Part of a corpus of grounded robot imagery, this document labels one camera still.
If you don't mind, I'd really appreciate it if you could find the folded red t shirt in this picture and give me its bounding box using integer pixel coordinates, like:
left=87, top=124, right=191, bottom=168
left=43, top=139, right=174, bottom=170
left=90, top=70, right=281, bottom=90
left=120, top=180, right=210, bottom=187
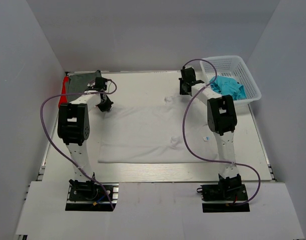
left=58, top=76, right=69, bottom=107

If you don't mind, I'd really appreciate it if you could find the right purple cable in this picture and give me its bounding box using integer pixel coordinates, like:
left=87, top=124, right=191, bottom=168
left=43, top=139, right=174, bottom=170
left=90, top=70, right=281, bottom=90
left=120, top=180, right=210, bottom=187
left=182, top=58, right=261, bottom=206

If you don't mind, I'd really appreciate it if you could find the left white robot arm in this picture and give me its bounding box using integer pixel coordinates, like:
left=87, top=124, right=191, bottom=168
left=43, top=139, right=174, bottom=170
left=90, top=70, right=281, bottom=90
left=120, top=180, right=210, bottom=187
left=58, top=77, right=113, bottom=200

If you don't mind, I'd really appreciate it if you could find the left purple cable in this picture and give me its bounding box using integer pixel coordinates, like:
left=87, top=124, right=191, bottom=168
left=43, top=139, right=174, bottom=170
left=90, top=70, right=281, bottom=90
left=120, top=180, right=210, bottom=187
left=40, top=79, right=118, bottom=211

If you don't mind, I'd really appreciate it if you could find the teal crumpled t shirt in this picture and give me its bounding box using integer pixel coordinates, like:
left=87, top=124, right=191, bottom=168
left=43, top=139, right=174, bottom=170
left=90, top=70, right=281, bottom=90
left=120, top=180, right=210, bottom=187
left=210, top=76, right=247, bottom=101

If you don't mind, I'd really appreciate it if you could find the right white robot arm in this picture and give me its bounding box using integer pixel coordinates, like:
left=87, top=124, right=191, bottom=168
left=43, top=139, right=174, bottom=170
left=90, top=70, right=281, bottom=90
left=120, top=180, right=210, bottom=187
left=179, top=66, right=242, bottom=200

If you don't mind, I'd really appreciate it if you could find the purple cable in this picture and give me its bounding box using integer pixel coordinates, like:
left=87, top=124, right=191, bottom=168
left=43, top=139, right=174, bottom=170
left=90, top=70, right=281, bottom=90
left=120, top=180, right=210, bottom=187
left=182, top=58, right=261, bottom=206
left=40, top=79, right=118, bottom=211

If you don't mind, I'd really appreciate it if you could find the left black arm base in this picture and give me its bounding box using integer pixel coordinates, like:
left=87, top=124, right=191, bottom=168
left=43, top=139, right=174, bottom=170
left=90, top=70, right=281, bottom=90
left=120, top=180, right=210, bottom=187
left=65, top=179, right=119, bottom=212

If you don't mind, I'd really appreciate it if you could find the white t shirt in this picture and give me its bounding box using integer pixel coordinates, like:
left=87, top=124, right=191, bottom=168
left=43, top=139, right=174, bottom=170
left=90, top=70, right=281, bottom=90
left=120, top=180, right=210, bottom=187
left=98, top=95, right=218, bottom=164

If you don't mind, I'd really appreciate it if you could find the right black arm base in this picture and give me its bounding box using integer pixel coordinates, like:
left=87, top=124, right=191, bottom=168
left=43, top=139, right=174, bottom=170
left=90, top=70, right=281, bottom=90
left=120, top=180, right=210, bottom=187
left=196, top=184, right=250, bottom=213

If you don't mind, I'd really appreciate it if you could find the folded grey t shirt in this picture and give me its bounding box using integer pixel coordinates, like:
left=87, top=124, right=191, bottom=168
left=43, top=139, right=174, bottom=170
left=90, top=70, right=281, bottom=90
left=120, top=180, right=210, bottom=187
left=65, top=70, right=102, bottom=94

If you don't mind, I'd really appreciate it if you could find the white plastic basket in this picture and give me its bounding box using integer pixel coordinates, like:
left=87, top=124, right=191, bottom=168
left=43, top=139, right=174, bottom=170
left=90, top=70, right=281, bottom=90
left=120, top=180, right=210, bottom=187
left=200, top=55, right=261, bottom=107

